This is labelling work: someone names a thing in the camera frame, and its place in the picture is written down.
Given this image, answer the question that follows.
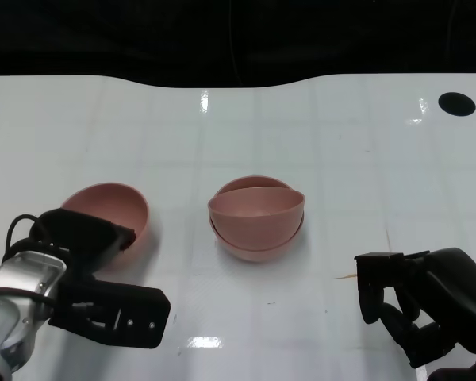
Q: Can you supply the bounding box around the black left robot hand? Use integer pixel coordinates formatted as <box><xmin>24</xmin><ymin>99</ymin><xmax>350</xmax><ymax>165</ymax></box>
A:
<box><xmin>39</xmin><ymin>209</ymin><xmax>138</xmax><ymax>275</ymax></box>

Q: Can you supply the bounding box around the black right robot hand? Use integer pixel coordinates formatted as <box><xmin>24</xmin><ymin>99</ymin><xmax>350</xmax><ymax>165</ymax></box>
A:
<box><xmin>354</xmin><ymin>248</ymin><xmax>476</xmax><ymax>370</ymax></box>

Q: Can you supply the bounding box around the pink plastic bowl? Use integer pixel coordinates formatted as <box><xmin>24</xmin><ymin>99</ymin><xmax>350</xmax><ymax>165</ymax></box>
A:
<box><xmin>59</xmin><ymin>182</ymin><xmax>151</xmax><ymax>275</ymax></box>
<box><xmin>207</xmin><ymin>186</ymin><xmax>305</xmax><ymax>252</ymax></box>
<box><xmin>209</xmin><ymin>175</ymin><xmax>305</xmax><ymax>263</ymax></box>

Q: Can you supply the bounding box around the black round table hole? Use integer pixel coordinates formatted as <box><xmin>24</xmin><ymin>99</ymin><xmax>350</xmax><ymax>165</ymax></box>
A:
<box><xmin>438</xmin><ymin>91</ymin><xmax>476</xmax><ymax>117</ymax></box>

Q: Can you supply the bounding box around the black backdrop cloth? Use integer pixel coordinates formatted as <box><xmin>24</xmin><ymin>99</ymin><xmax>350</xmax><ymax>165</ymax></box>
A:
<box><xmin>0</xmin><ymin>0</ymin><xmax>476</xmax><ymax>89</ymax></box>

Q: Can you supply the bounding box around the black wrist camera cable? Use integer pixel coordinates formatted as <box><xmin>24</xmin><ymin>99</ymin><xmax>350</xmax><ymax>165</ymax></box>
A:
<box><xmin>2</xmin><ymin>214</ymin><xmax>60</xmax><ymax>259</ymax></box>

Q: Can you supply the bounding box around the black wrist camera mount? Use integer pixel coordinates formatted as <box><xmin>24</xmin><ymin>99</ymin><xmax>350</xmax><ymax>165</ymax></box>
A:
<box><xmin>49</xmin><ymin>273</ymin><xmax>172</xmax><ymax>350</ymax></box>

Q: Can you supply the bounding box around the thin grey hanging cable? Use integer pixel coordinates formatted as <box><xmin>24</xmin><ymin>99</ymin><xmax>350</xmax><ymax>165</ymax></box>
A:
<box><xmin>228</xmin><ymin>0</ymin><xmax>242</xmax><ymax>80</ymax></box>

